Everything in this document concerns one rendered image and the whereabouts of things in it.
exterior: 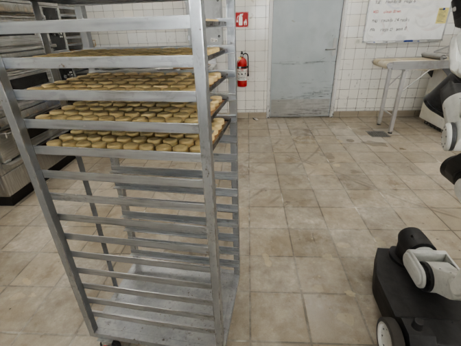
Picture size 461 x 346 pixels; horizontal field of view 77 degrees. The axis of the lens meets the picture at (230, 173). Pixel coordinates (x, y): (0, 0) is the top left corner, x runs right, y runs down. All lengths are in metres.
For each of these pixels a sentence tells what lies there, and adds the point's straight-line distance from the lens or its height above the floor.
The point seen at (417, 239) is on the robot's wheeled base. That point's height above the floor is 0.35.
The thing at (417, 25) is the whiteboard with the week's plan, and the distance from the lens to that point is 5.38.
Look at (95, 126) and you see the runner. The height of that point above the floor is 1.14.
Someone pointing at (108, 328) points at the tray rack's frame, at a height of 0.15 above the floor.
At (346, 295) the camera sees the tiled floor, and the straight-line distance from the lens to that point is 1.93.
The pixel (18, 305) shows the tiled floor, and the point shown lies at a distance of 2.20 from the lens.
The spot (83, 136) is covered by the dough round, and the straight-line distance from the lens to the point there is 1.17.
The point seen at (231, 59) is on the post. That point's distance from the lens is 1.21.
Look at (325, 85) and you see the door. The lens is 5.08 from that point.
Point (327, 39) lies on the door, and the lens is 4.99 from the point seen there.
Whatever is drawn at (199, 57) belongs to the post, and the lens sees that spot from 0.77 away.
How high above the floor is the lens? 1.40
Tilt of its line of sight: 27 degrees down
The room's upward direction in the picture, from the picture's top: 2 degrees counter-clockwise
